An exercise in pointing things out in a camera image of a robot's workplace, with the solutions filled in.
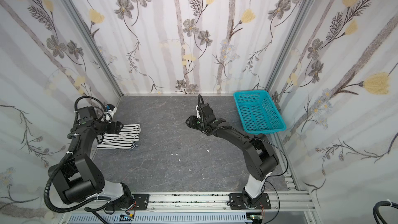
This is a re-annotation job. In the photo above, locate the black striped tank top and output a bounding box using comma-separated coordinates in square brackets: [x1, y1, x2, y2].
[97, 124, 141, 150]

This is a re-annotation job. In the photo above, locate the blue striped tank top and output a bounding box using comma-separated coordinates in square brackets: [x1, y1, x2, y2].
[131, 142, 137, 150]

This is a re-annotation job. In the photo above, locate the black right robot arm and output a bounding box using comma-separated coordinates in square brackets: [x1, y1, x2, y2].
[186, 103, 279, 208]

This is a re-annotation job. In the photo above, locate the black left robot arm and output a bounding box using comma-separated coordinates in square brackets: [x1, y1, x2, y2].
[44, 107, 124, 213]

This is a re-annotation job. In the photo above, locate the teal plastic basket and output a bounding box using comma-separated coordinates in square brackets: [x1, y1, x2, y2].
[233, 90, 287, 135]

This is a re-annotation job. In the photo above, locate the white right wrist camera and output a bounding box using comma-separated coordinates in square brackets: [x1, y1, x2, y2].
[195, 105, 201, 119]

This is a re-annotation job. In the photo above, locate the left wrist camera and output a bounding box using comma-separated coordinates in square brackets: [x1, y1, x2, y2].
[105, 104, 117, 117]

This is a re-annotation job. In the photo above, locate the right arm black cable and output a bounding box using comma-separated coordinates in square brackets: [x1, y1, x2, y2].
[248, 135, 289, 224]

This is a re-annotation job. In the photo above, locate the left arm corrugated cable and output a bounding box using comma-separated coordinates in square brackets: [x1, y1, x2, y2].
[43, 152, 113, 224]

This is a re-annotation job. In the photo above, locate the white vented cable duct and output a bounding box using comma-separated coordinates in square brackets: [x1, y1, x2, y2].
[66, 213, 252, 224]

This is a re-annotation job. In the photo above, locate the aluminium corner post left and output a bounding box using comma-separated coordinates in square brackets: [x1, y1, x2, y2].
[61, 0, 123, 97]

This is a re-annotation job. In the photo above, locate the aluminium corner post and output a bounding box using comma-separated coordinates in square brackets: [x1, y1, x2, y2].
[61, 0, 123, 97]
[265, 0, 314, 93]

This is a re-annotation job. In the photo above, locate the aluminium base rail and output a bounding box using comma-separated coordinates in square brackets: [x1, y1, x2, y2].
[58, 191, 316, 214]

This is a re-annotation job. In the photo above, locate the aluminium corner post right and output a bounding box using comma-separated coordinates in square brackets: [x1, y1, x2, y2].
[265, 0, 314, 93]

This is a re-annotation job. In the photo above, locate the black cable bundle corner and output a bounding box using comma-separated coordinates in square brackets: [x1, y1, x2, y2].
[372, 199, 398, 224]

